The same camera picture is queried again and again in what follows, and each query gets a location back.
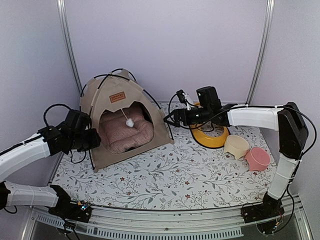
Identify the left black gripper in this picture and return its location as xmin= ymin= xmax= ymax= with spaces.
xmin=69 ymin=127 xmax=101 ymax=152

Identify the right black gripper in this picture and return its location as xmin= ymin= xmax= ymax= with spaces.
xmin=164 ymin=106 xmax=212 ymax=127

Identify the pink checkered cushion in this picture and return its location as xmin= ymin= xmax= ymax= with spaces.
xmin=99 ymin=102 xmax=154 ymax=154

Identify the black tent pole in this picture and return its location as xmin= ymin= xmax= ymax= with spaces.
xmin=79 ymin=67 xmax=173 ymax=141
xmin=85 ymin=72 xmax=112 ymax=173

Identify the yellow pet bowl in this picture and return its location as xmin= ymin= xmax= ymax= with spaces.
xmin=190 ymin=121 xmax=230 ymax=149

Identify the beige fabric pet tent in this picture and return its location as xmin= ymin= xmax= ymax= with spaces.
xmin=79 ymin=69 xmax=174 ymax=167

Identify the cream pet bowl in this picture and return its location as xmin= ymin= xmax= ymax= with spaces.
xmin=223 ymin=135 xmax=250 ymax=160

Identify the pink pet bowl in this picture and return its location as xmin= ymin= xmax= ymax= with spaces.
xmin=244 ymin=147 xmax=271 ymax=172

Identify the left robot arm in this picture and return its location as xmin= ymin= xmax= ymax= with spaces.
xmin=0 ymin=109 xmax=101 ymax=223

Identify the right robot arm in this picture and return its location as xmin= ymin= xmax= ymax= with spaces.
xmin=163 ymin=86 xmax=309 ymax=223

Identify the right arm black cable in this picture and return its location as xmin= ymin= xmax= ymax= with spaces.
xmin=167 ymin=92 xmax=317 ymax=226

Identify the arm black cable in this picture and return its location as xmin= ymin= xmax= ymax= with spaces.
xmin=167 ymin=92 xmax=317 ymax=226
xmin=42 ymin=104 xmax=72 ymax=131

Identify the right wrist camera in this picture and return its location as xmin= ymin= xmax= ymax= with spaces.
xmin=176 ymin=89 xmax=196 ymax=111

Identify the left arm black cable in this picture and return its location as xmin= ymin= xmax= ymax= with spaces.
xmin=42 ymin=104 xmax=72 ymax=131

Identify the front aluminium rail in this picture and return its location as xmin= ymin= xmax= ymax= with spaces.
xmin=22 ymin=194 xmax=316 ymax=240

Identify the left aluminium frame post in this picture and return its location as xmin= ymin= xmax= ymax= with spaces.
xmin=56 ymin=0 xmax=83 ymax=95

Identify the aluminium frame post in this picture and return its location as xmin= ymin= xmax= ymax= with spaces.
xmin=245 ymin=0 xmax=275 ymax=105
xmin=56 ymin=0 xmax=83 ymax=95

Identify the right aluminium frame post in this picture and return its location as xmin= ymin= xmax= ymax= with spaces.
xmin=245 ymin=0 xmax=275 ymax=105

